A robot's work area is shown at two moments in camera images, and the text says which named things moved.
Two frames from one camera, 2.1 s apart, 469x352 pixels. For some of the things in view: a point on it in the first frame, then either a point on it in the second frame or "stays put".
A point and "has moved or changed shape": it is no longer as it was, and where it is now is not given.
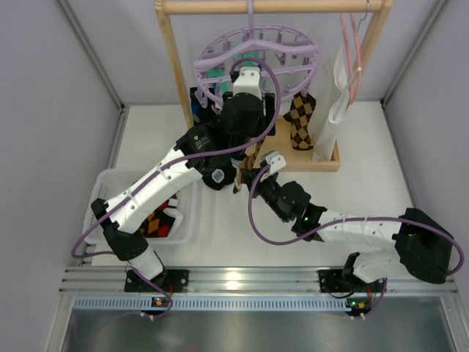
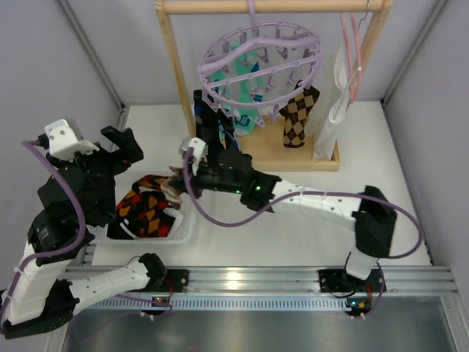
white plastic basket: [105, 182] stays put
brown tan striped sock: [248, 162] has moved or changed shape
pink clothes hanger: [352, 99] stays put
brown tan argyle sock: [299, 115] has moved or changed shape
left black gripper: [270, 114] -> [119, 147]
